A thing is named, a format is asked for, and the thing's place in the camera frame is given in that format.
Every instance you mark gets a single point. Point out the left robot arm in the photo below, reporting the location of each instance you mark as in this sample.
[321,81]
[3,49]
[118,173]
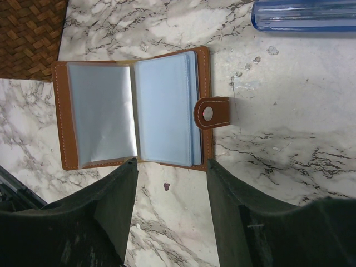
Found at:
[15,196]

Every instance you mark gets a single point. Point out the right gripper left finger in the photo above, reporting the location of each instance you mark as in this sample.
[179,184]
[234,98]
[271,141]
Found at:
[88,228]

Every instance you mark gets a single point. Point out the blue handled screwdriver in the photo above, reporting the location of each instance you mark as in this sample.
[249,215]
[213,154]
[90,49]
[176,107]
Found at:
[304,16]

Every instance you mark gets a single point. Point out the brown leather card holder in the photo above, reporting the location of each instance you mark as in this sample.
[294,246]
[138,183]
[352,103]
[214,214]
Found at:
[157,110]

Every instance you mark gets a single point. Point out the brown woven basket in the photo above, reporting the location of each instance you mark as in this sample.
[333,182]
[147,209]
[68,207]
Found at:
[31,33]

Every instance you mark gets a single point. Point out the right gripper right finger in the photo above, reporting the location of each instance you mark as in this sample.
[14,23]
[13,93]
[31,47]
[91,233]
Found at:
[254,229]

